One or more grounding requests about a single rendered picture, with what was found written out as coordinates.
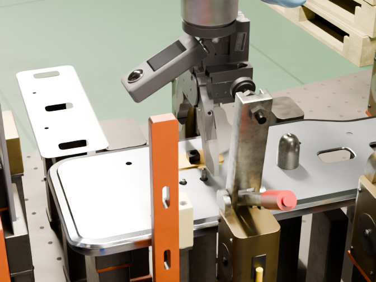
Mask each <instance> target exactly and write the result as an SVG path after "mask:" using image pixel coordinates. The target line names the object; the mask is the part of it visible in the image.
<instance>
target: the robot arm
mask: <svg viewBox="0 0 376 282"><path fill-rule="evenodd" d="M261 1H263V2H265V3H268V4H274V5H278V6H281V7H284V8H296V7H299V6H301V5H303V4H305V3H306V1H307V0H261ZM238 2H239V0H180V10H181V17H182V30H183V31H184V32H185V33H186V34H184V35H182V36H181V37H180V38H178V39H177V40H175V41H174V42H172V43H171V44H170V45H168V46H166V47H165V48H164V49H162V50H161V51H159V52H158V53H156V54H155V55H153V56H152V57H150V58H149V59H147V60H146V61H145V62H143V63H142V64H140V65H138V66H137V67H135V68H134V69H133V70H131V71H130V72H128V73H127V74H125V75H124V76H122V78H121V82H122V84H123V86H124V87H125V89H126V90H127V92H128V94H129V95H130V97H131V98H132V99H133V101H134V102H136V103H140V102H142V101H143V100H145V99H146V98H148V97H149V96H150V95H152V94H154V93H155V92H157V91H158V90H160V89H161V88H162V87H164V86H165V85H167V84H168V83H170V82H171V81H173V80H174V79H176V91H175V92H176V118H177V119H178V122H179V123H180V124H181V125H184V124H185V123H186V119H187V112H188V111H189V107H193V108H198V110H199V112H198V118H197V122H198V128H199V132H200V135H201V143H202V149H203V154H204V164H205V165H206V167H207V168H208V170H209V171H210V172H211V174H212V175H213V176H214V177H215V176H219V155H220V154H222V153H224V152H226V151H228V150H230V146H231V136H232V125H231V124H230V123H229V122H228V120H227V116H226V113H225V111H224V109H223V108H221V107H219V106H214V104H219V103H222V104H229V103H234V102H235V99H234V98H233V97H232V95H231V93H230V87H231V85H232V83H233V82H234V81H235V80H237V79H239V78H242V77H248V78H250V79H252V80H253V66H252V65H251V64H250V63H249V61H248V57H249V43H250V20H249V19H247V18H245V17H244V15H243V13H242V12H241V11H238ZM196 37H199V39H197V38H196ZM200 41H201V43H200Z"/></svg>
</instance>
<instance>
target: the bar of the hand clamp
mask: <svg viewBox="0 0 376 282"><path fill-rule="evenodd" d="M255 90H256V86H255V84H254V82H253V80H252V79H250V78H248V77H242V78H239V79H237V80H235V81H234V82H233V83H232V85H231V87H230V93H231V95H232V97H233V98H234V99H235V104H234V114H233V125H232V136H231V146H230V152H229V163H228V173H227V184H226V191H227V192H228V194H229V197H230V199H231V213H232V212H236V208H237V199H238V191H239V190H245V189H247V191H249V192H260V188H261V180H262V173H263V168H264V160H265V153H266V145H267V137H268V133H269V125H270V117H271V109H272V102H273V98H272V96H271V95H270V94H269V92H268V91H267V89H266V88H262V89H260V93H259V94H258V95H257V94H256V93H255Z"/></svg>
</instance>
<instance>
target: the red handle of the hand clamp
mask: <svg viewBox="0 0 376 282"><path fill-rule="evenodd" d="M296 204H297V198H296V195H295V194H294V193H293V192H292V191H290V190H266V191H264V192H249V191H240V192H238V199H237V205H242V206H244V205H250V206H263V207H264V208H265V209H267V210H279V211H286V212H287V211H291V210H292V209H294V208H295V206H296Z"/></svg>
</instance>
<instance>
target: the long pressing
mask: <svg viewBox="0 0 376 282"><path fill-rule="evenodd" d="M286 133H292V134H294V135H296V136H297V138H298V140H299V142H300V143H301V144H300V155H299V166H298V167H297V168H296V169H293V170H284V169H281V168H279V167H278V166H277V165H276V156H277V147H278V142H279V140H280V138H281V137H282V136H283V135H284V134H286ZM346 133H351V134H352V135H346ZM372 144H376V116H369V117H363V118H359V119H352V120H322V119H299V120H292V121H285V122H281V123H275V124H270V125H269V133H268V137H267V145H266V153H265V160H264V168H263V173H262V180H261V183H262V184H263V185H264V187H265V189H266V190H290V191H292V192H293V193H294V194H295V195H296V198H297V204H296V206H295V208H294V209H292V210H291V211H279V210H270V211H271V213H272V215H273V216H274V217H275V219H276V220H283V219H288V218H294V217H299V216H302V215H308V214H313V213H318V212H323V211H327V210H332V209H338V208H343V207H347V206H352V205H354V203H355V200H356V196H357V193H358V184H359V178H360V176H362V175H363V173H364V170H365V166H366V163H367V160H368V158H369V156H370V155H371V154H372V153H373V152H375V151H374V150H373V149H372V148H371V147H370V146H371V145H372ZM194 149H197V150H202V143H201V136H198V137H191V138H185V139H179V140H178V153H185V152H186V151H190V150H194ZM340 150H346V151H349V152H350V153H351V154H352V155H353V156H354V158H353V159H348V160H344V161H338V162H332V163H326V162H324V161H322V160H321V159H320V158H319V156H318V155H319V154H322V153H328V152H334V151H340ZM229 152H230V150H228V151H226V152H224V153H222V154H221V155H222V157H223V158H224V162H222V163H219V176H215V177H214V176H213V175H212V173H211V172H210V171H209V170H208V168H207V167H206V166H201V167H194V168H188V169H184V170H179V171H178V187H179V192H185V193H186V195H187V197H188V198H189V200H190V202H191V204H192V206H193V207H194V212H193V238H194V237H199V236H204V235H208V234H213V233H218V218H219V207H218V205H217V191H218V190H221V189H226V184H227V173H228V163H229ZM127 162H131V163H132V164H131V165H126V163H127ZM202 168H205V169H206V177H207V179H208V180H207V181H200V178H201V170H202ZM182 178H184V179H185V180H186V182H187V184H186V185H180V184H179V182H180V180H181V179H182ZM48 182H49V186H50V189H51V193H52V195H53V198H54V201H55V205H56V208H57V211H58V214H59V217H60V221H61V224H62V227H63V231H64V234H65V237H66V240H67V243H68V245H69V246H70V248H71V249H73V250H74V251H76V252H78V253H80V254H82V255H86V256H104V255H110V254H113V253H119V252H124V251H130V250H135V249H139V248H144V247H149V246H152V234H151V217H150V215H151V196H150V176H149V144H148V145H142V146H138V147H131V148H125V149H118V150H114V151H108V152H101V153H95V154H88V155H84V156H78V157H71V158H66V159H63V160H61V161H59V162H57V163H56V164H54V165H52V166H51V167H50V169H49V171H48Z"/></svg>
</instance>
